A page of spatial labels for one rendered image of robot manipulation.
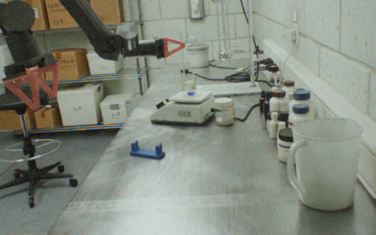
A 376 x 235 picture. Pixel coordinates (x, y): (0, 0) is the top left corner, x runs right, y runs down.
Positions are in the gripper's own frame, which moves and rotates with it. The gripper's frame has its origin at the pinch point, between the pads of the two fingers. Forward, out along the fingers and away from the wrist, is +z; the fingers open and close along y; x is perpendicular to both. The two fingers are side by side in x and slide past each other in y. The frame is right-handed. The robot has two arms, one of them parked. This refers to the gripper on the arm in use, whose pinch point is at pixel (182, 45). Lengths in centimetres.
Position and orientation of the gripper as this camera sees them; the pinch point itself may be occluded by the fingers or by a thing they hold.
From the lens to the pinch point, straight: 135.3
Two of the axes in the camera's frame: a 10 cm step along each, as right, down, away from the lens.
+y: -1.5, -2.5, 9.6
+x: 0.8, 9.6, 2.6
